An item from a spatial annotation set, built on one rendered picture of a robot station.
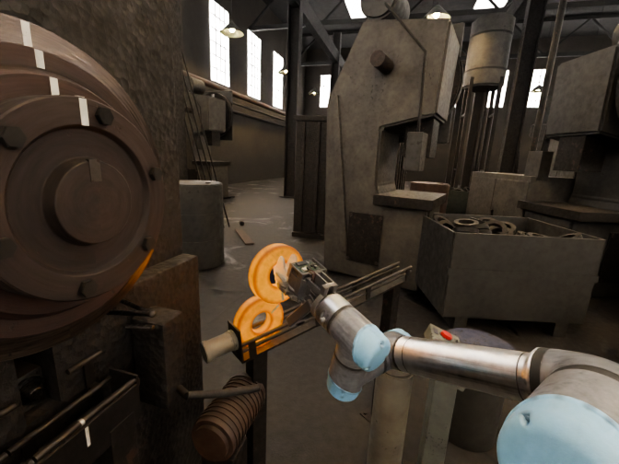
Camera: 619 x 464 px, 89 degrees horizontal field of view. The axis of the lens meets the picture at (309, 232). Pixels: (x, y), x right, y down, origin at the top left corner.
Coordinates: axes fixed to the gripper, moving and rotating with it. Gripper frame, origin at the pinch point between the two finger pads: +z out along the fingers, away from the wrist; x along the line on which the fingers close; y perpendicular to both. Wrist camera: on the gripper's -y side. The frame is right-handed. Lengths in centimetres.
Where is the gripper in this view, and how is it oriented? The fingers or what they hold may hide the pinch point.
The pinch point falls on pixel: (277, 266)
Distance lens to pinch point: 83.4
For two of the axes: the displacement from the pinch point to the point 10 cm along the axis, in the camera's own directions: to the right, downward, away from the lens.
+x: -7.8, 1.1, -6.1
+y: 2.0, -8.9, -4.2
